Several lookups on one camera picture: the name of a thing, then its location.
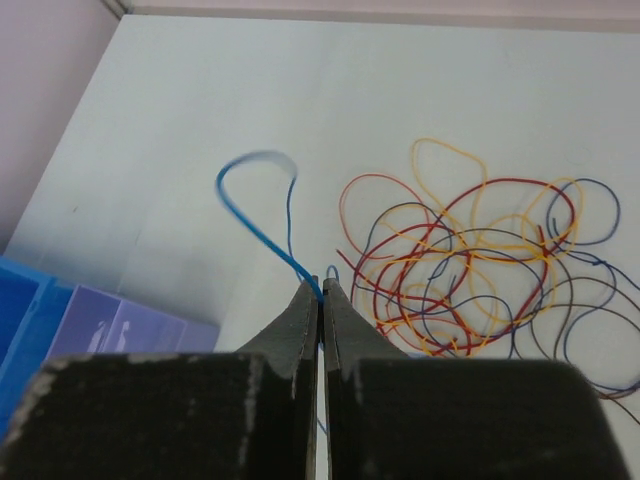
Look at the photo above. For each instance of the purple plastic bin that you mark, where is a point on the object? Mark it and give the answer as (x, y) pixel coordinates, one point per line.
(96, 322)

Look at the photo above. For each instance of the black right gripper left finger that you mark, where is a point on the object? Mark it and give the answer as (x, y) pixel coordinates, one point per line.
(248, 414)

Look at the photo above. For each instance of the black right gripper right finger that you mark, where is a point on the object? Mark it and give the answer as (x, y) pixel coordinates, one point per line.
(392, 416)

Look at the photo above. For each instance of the blue plastic bin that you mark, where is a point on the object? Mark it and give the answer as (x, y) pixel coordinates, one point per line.
(32, 306)

